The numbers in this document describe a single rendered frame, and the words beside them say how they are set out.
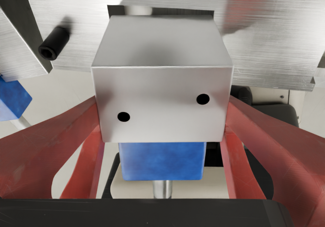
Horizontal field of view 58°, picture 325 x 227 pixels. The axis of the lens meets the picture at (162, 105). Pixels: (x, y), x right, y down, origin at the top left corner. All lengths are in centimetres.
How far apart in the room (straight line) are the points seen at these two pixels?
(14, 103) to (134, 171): 16
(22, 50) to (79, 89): 131
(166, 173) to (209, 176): 33
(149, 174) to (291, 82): 9
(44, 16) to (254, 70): 12
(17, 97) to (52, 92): 135
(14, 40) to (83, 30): 9
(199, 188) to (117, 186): 14
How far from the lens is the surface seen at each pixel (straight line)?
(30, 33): 25
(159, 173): 16
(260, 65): 17
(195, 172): 16
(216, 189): 47
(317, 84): 30
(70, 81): 153
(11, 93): 29
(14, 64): 26
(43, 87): 165
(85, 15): 16
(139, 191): 50
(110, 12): 16
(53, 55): 16
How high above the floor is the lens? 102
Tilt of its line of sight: 44 degrees down
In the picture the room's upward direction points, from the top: 167 degrees counter-clockwise
